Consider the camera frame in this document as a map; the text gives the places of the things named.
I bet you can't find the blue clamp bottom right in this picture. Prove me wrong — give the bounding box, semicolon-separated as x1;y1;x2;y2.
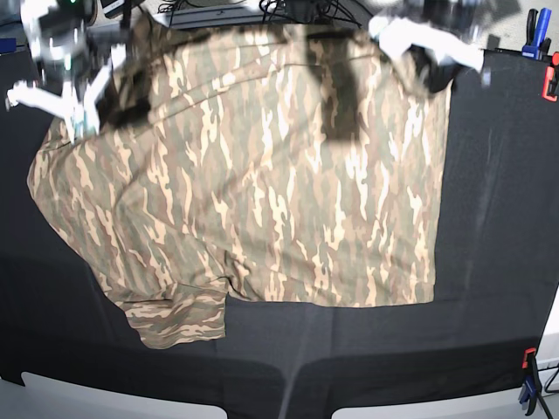
519;347;542;416

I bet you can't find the black table cloth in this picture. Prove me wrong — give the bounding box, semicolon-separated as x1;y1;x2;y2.
1;54;558;418

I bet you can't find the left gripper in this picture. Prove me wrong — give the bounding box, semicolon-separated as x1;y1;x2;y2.
369;15;485;86

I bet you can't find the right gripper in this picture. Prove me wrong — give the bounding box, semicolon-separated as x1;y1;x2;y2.
6;44;127;140

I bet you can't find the blue clamp top right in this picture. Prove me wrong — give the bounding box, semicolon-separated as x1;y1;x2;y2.
521;8;552;60

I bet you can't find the red clamp right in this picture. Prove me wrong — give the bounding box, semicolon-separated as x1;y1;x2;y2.
542;52;559;102

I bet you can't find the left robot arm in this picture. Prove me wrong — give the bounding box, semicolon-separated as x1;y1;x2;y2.
368;1;522;93

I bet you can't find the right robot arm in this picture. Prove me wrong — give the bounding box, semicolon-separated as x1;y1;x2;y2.
5;1;133;142

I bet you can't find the blue clamp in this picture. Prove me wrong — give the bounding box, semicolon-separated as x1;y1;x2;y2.
521;8;552;60
519;347;542;416

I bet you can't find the camouflage t-shirt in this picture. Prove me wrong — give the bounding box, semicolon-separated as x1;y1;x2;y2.
27;17;451;349

